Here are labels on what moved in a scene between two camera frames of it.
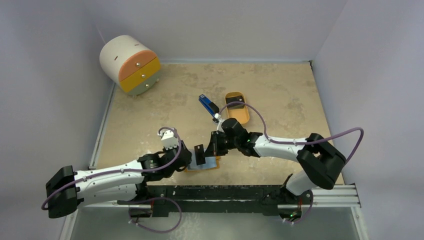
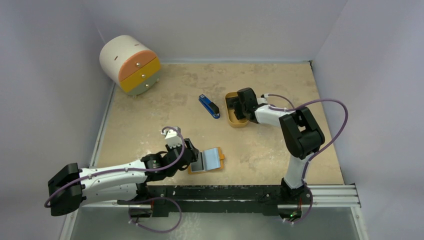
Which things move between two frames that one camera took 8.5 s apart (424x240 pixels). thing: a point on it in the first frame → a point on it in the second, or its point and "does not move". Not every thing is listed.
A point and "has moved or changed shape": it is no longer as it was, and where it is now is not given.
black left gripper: (166, 151) → (194, 150)
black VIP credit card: (199, 154) has moved or changed shape
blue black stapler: (211, 107) does not move
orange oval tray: (241, 115) does not move
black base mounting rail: (230, 200) does not move
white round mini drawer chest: (130, 63) does not move
